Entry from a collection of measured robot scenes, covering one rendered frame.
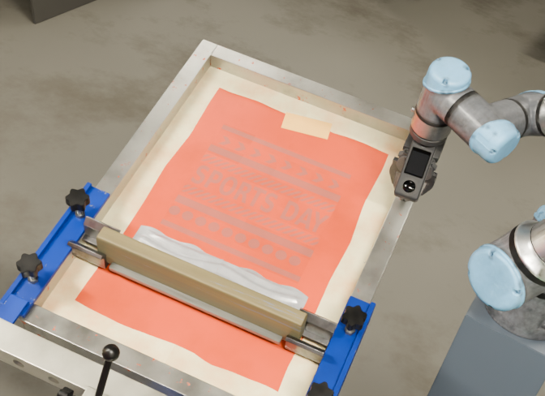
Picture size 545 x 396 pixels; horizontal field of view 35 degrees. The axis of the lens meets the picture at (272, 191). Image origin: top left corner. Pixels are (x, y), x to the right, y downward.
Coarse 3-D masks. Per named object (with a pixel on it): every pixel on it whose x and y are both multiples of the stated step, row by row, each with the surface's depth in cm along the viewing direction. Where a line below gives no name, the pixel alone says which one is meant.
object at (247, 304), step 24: (120, 240) 156; (120, 264) 160; (144, 264) 156; (168, 264) 154; (192, 288) 155; (216, 288) 152; (240, 288) 152; (240, 312) 154; (264, 312) 151; (288, 312) 150
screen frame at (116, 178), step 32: (192, 64) 193; (224, 64) 196; (256, 64) 195; (320, 96) 191; (352, 96) 192; (160, 128) 182; (384, 128) 190; (128, 160) 176; (384, 224) 172; (384, 256) 167; (32, 320) 153; (64, 320) 153; (96, 352) 150; (128, 352) 151; (160, 384) 148; (192, 384) 148
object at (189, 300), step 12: (132, 276) 159; (144, 276) 159; (156, 288) 158; (168, 288) 158; (180, 300) 158; (192, 300) 157; (216, 312) 156; (240, 324) 155; (252, 324) 155; (264, 336) 154; (276, 336) 154
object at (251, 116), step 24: (216, 96) 193; (240, 96) 194; (216, 120) 189; (240, 120) 189; (264, 120) 190; (192, 144) 184; (288, 144) 186; (168, 168) 180; (192, 168) 180; (168, 192) 176; (144, 216) 172; (192, 240) 170; (96, 288) 162; (120, 288) 162; (144, 288) 162; (120, 312) 159; (144, 312) 159; (168, 312) 160; (192, 312) 160; (168, 336) 157
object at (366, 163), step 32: (320, 160) 184; (352, 160) 185; (384, 160) 186; (352, 192) 180; (352, 224) 175; (320, 256) 170; (320, 288) 166; (192, 320) 159; (224, 352) 156; (256, 352) 157; (288, 352) 157
